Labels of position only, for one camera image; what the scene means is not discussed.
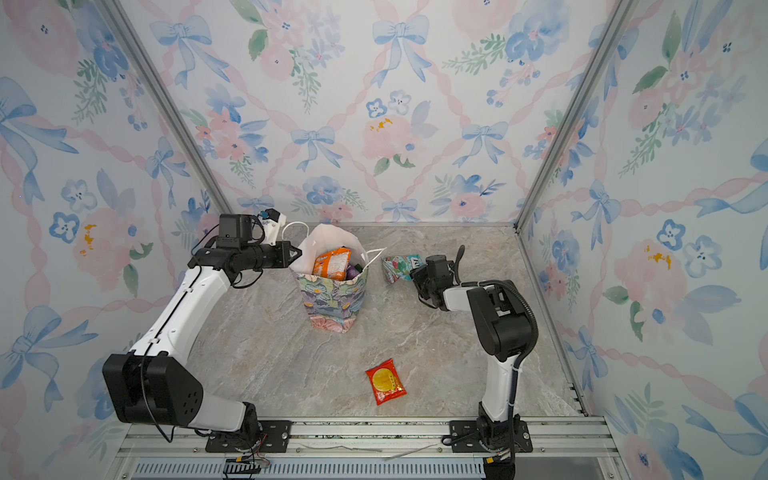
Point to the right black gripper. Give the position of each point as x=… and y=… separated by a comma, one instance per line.
x=418, y=275

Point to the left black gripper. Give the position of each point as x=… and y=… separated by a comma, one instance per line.
x=284, y=259

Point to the teal Fox's candy packet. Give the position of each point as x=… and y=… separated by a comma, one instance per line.
x=399, y=267

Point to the large purple snack packet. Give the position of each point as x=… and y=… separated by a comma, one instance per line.
x=353, y=271

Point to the orange snack packet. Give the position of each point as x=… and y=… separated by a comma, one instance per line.
x=333, y=265

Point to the floral paper gift bag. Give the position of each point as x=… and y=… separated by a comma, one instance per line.
x=332, y=305

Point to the red snack packet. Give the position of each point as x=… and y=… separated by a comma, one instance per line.
x=385, y=382

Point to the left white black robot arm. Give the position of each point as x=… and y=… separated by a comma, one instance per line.
x=150, y=383

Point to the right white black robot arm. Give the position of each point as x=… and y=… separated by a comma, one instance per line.
x=507, y=331

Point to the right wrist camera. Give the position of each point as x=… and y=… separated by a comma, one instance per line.
x=439, y=266

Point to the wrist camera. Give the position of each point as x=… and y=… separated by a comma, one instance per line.
x=238, y=231
x=439, y=266

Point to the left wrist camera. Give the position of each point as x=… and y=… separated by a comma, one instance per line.
x=238, y=231

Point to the left aluminium corner post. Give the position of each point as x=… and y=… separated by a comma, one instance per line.
x=117, y=19

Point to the aluminium corner post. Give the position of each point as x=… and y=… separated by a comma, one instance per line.
x=117, y=19
x=613, y=30

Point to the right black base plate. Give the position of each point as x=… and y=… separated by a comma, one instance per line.
x=477, y=436

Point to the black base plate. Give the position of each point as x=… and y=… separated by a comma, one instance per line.
x=477, y=436
x=264, y=436

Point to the right aluminium corner post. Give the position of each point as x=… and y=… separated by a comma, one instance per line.
x=613, y=30

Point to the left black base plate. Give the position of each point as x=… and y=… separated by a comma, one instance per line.
x=264, y=436

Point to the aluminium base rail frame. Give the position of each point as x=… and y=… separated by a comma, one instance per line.
x=379, y=448

